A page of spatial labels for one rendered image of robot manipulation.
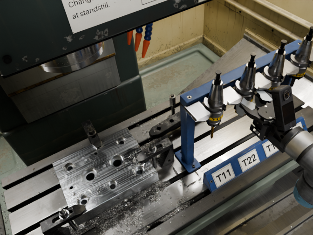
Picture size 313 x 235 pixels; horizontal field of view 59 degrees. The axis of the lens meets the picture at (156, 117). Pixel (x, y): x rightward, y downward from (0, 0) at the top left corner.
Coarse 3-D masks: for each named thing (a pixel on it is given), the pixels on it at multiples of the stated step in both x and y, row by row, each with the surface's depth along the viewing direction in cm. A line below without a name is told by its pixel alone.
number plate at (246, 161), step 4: (248, 152) 96; (252, 152) 97; (256, 152) 97; (244, 156) 96; (248, 156) 96; (252, 156) 97; (256, 156) 97; (240, 160) 95; (244, 160) 96; (248, 160) 96; (252, 160) 97; (256, 160) 97; (240, 164) 95; (244, 164) 96; (248, 164) 96; (252, 164) 97; (244, 168) 96; (248, 168) 97
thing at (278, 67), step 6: (276, 54) 78; (282, 54) 77; (276, 60) 79; (282, 60) 78; (270, 66) 81; (276, 66) 80; (282, 66) 80; (270, 72) 82; (276, 72) 81; (282, 72) 81
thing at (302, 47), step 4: (304, 40) 81; (308, 40) 80; (312, 40) 80; (300, 44) 83; (304, 44) 81; (308, 44) 81; (312, 44) 81; (300, 48) 83; (304, 48) 82; (308, 48) 82; (296, 52) 85; (300, 52) 83; (304, 52) 82; (308, 52) 82; (296, 56) 85; (300, 56) 84; (304, 56) 83; (308, 56) 83; (300, 60) 84; (304, 60) 84; (308, 60) 85
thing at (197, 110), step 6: (198, 102) 78; (186, 108) 77; (192, 108) 77; (198, 108) 77; (204, 108) 76; (192, 114) 75; (198, 114) 75; (204, 114) 75; (210, 114) 75; (198, 120) 74; (204, 120) 74
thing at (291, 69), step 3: (285, 60) 87; (285, 63) 86; (288, 63) 86; (291, 63) 86; (285, 66) 85; (288, 66) 85; (291, 66) 85; (294, 66) 85; (297, 66) 85; (288, 69) 84; (291, 69) 84; (294, 69) 84; (297, 69) 84; (288, 72) 83; (291, 72) 83; (294, 72) 83; (297, 72) 83; (288, 75) 84
